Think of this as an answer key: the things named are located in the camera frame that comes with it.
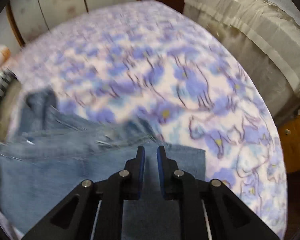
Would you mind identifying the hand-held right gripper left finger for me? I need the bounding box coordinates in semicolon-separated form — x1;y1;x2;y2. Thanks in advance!
22;146;145;240

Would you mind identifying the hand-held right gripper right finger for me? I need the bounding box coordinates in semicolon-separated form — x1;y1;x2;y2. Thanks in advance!
157;145;280;240

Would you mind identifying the blue denim jacket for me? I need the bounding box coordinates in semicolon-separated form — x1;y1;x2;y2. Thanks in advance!
0;87;207;240

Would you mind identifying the bed with purple floral sheet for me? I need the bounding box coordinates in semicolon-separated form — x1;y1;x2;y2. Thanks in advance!
5;0;288;240

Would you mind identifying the yellow wooden drawer cabinet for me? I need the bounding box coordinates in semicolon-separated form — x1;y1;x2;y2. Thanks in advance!
277;106;300;173

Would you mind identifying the beige folded garment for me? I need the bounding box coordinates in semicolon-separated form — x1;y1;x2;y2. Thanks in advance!
0;81;23;131

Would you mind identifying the cream cloth covered furniture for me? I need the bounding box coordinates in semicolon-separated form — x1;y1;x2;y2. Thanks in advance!
183;0;300;126

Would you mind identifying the black white printed folded shirt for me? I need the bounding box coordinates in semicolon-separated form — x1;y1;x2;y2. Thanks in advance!
0;69;18;120

